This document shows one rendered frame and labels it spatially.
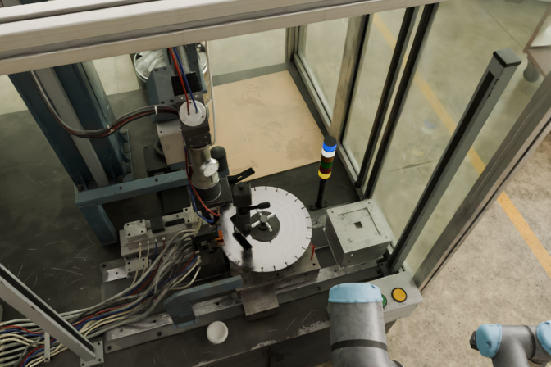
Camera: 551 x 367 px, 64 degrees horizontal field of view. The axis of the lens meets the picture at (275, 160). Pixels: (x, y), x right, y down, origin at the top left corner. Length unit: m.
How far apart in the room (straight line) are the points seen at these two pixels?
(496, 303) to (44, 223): 2.22
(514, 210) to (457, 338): 0.92
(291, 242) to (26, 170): 1.21
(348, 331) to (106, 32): 0.73
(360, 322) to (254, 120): 1.32
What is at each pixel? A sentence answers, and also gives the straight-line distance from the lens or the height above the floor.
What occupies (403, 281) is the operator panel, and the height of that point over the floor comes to 0.90.
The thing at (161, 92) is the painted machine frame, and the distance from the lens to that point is 1.15.
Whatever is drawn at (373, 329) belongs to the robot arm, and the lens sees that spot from 0.98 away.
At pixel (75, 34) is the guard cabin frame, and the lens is 0.48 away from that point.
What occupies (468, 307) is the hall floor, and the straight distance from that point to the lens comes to 2.65.
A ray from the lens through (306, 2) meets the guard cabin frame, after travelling 0.50.
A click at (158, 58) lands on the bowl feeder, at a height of 1.05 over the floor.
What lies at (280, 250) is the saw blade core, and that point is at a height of 0.95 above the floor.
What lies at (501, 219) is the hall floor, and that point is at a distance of 2.99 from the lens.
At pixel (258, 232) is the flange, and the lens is 1.52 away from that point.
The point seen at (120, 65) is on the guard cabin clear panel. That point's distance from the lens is 2.30.
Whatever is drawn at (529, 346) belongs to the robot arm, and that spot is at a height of 1.24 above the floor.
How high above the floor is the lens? 2.30
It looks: 53 degrees down
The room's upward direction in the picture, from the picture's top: 1 degrees clockwise
